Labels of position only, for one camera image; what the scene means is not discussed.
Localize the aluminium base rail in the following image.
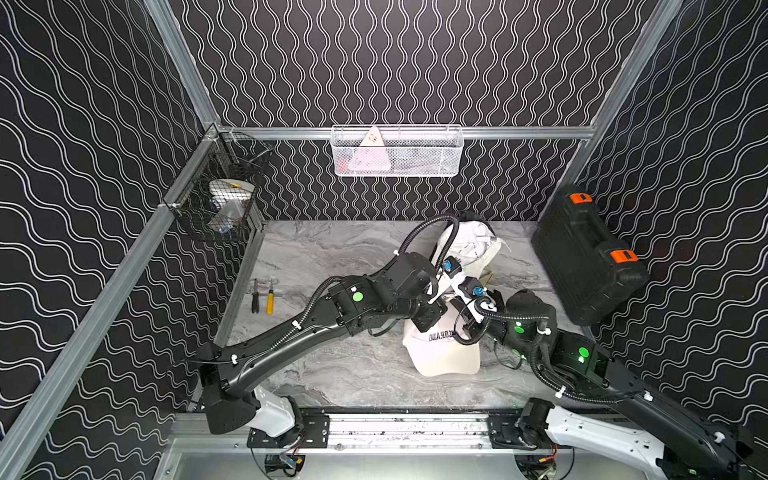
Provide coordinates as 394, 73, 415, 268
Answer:
247, 409, 555, 453

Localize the white cap at back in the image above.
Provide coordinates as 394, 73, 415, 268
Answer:
446, 220, 506, 278

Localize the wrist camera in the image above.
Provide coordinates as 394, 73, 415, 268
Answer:
456, 277, 497, 311
429, 256, 466, 304

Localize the pink triangle card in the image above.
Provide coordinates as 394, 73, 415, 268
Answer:
348, 126, 392, 175

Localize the aluminium back crossbar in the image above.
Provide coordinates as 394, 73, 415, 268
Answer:
220, 125, 596, 141

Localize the cream cap with text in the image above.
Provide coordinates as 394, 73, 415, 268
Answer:
402, 311, 481, 377

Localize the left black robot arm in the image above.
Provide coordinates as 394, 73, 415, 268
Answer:
195, 214, 460, 435

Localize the aluminium left side rail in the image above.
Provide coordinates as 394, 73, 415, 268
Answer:
1, 125, 219, 479

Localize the aluminium frame post left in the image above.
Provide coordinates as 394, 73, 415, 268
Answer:
144, 0, 221, 127

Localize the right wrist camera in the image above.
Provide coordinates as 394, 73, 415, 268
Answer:
456, 277, 497, 311

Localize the aluminium frame post right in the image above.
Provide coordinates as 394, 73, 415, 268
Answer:
540, 0, 683, 217

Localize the aluminium frame post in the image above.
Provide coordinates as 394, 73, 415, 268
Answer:
144, 0, 221, 127
540, 0, 683, 217

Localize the black wire basket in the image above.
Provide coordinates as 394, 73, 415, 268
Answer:
170, 132, 275, 244

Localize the black tool case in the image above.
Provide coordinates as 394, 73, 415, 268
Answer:
531, 185, 649, 327

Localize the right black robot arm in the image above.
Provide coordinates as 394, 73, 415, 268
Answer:
450, 289, 757, 479

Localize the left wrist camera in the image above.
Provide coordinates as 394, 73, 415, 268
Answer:
429, 256, 466, 304

